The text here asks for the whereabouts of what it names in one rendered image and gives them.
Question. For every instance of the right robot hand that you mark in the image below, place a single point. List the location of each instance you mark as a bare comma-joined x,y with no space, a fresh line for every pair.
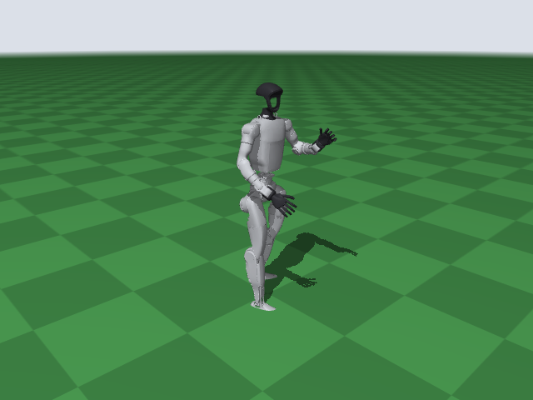
279,201

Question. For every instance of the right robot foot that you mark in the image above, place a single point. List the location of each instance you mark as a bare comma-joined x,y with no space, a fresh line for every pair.
265,306

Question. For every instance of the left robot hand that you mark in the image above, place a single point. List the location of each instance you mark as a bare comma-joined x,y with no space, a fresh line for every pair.
324,139

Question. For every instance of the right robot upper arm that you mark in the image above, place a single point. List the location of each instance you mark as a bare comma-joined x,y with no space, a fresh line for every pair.
250,131

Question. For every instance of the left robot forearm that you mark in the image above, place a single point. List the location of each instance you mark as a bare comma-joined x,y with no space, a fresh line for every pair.
307,148

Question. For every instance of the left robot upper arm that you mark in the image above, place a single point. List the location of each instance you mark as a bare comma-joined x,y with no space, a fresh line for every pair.
292,138

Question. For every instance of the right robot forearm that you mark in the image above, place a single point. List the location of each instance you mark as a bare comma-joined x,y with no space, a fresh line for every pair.
251,176

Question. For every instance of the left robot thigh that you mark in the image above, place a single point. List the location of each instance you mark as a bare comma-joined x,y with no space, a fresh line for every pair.
275,217

